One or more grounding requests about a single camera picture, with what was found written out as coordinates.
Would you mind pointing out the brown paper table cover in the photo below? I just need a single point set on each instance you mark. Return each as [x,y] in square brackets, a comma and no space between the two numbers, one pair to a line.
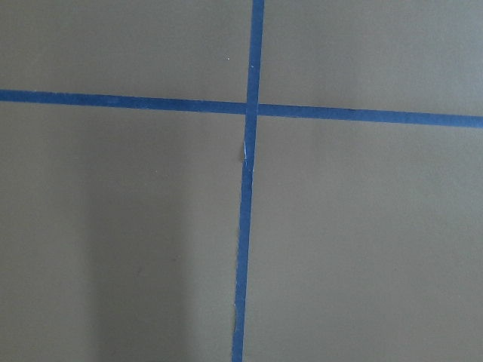
[241,180]

